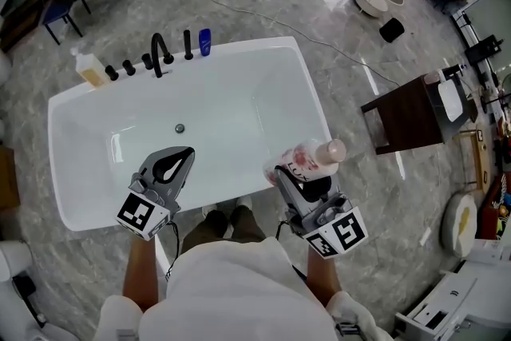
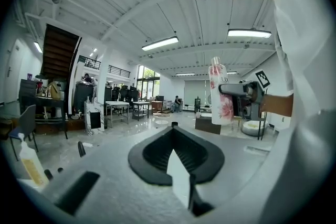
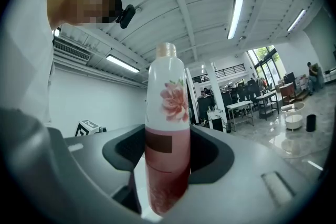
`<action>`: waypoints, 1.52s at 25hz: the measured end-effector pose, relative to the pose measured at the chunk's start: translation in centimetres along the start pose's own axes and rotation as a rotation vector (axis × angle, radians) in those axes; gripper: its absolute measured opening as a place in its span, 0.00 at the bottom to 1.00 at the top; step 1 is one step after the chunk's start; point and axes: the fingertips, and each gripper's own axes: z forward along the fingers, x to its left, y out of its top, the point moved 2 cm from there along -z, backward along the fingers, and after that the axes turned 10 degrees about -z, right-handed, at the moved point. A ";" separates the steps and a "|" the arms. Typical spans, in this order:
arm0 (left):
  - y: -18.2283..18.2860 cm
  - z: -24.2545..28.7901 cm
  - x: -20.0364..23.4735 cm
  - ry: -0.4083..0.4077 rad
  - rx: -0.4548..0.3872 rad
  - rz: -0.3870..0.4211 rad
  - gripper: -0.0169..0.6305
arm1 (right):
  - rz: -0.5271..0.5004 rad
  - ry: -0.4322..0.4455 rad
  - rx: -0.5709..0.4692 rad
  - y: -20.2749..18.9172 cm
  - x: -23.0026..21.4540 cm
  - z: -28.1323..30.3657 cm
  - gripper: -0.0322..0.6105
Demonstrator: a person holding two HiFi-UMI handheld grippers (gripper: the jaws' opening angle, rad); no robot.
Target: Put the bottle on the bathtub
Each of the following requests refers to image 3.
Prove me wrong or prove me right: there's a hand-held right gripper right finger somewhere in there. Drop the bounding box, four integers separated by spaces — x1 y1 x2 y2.
162 124 325 224

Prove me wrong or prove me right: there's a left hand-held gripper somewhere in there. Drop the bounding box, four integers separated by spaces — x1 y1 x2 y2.
75 119 107 137

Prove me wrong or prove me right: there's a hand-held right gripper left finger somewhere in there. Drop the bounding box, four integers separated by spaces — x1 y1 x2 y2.
0 108 146 224

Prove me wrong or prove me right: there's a white pink floral bottle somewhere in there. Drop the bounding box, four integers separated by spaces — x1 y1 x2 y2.
144 42 192 216

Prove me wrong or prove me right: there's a white marbled cabinet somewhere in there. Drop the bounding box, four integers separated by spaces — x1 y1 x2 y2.
206 108 232 134

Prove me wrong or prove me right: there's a white metal-legged table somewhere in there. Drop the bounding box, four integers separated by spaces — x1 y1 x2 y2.
226 100 255 132
255 91 280 121

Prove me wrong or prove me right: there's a white ceiling air conditioner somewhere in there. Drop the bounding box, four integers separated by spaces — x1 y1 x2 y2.
53 38 92 66

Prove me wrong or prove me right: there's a round white side table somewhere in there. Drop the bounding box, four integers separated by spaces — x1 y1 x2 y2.
280 102 306 131

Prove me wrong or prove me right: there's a black cylinder bin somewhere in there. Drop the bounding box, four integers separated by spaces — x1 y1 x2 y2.
306 113 317 133

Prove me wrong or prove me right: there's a white pillar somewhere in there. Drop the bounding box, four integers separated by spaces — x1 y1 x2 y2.
203 60 228 120

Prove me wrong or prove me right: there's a brown wooden cabinet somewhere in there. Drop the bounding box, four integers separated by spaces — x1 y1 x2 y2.
278 82 298 106

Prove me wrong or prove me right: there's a black balcony railing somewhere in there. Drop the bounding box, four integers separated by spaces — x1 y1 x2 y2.
191 63 248 84

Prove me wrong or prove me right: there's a large glass window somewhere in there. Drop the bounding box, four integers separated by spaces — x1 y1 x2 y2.
247 45 284 89

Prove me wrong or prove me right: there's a person's head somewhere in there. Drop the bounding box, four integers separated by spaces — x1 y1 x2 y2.
47 0 124 31

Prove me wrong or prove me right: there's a black head-worn camera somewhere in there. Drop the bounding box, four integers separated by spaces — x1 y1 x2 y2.
115 4 137 29

